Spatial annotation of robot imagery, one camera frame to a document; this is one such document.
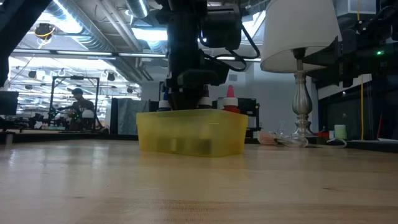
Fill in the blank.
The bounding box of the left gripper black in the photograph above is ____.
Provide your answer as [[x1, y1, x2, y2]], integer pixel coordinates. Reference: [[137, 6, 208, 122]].
[[165, 6, 230, 111]]

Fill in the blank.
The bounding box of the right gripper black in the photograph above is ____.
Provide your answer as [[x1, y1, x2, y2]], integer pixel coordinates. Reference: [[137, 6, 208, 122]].
[[303, 29, 357, 89]]

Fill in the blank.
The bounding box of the purple food coloring bottle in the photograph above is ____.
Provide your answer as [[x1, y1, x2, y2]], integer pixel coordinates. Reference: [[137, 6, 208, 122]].
[[198, 85, 213, 110]]

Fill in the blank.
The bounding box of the blue food coloring bottle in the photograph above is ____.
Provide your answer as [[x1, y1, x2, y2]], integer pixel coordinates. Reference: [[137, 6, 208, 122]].
[[157, 90, 172, 112]]

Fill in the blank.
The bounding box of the red food coloring bottle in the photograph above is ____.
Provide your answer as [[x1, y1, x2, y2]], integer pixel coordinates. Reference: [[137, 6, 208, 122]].
[[222, 85, 241, 114]]

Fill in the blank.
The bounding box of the white shade table lamp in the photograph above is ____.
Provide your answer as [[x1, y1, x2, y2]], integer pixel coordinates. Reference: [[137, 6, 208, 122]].
[[260, 0, 343, 138]]

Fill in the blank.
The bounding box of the yellow translucent plastic bin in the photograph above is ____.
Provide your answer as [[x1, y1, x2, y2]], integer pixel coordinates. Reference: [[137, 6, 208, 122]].
[[136, 108, 249, 158]]

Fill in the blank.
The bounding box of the black printer box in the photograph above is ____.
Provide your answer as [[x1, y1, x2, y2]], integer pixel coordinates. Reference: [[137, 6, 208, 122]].
[[241, 98, 261, 131]]

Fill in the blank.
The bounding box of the pale green cup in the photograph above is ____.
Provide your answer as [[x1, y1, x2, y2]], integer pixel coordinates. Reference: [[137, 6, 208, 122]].
[[334, 124, 348, 140]]

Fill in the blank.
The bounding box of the clear plastic packaging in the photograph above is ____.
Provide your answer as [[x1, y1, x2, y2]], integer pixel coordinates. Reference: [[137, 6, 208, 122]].
[[275, 120, 309, 149]]

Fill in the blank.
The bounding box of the pink mesh packaging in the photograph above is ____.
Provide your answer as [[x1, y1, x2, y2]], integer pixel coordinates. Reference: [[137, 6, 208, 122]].
[[257, 130, 278, 146]]

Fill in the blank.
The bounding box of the person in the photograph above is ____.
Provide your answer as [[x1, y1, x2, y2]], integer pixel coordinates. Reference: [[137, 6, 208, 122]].
[[66, 88, 97, 131]]

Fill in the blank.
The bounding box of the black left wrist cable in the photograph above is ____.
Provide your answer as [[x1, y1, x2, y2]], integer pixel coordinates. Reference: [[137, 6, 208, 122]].
[[198, 24, 261, 73]]

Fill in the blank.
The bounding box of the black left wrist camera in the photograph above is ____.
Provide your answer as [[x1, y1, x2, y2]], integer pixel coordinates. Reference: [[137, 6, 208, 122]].
[[201, 7, 243, 50]]

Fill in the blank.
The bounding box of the white cord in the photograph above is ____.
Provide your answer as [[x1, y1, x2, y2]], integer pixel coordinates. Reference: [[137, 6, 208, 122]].
[[325, 138, 348, 149]]

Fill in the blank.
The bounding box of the black aluminium table frame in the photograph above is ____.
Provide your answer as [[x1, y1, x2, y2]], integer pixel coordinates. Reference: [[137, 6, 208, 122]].
[[0, 132, 398, 154]]

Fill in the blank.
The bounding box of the silver ventilation duct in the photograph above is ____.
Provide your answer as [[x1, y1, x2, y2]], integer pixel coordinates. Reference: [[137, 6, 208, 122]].
[[49, 0, 162, 52]]

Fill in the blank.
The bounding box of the black background rig frame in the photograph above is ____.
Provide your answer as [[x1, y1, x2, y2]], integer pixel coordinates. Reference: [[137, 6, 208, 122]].
[[49, 75, 101, 118]]

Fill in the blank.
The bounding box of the yellow black cable reel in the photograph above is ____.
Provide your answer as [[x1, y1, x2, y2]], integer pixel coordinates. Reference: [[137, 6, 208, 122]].
[[33, 22, 57, 41]]

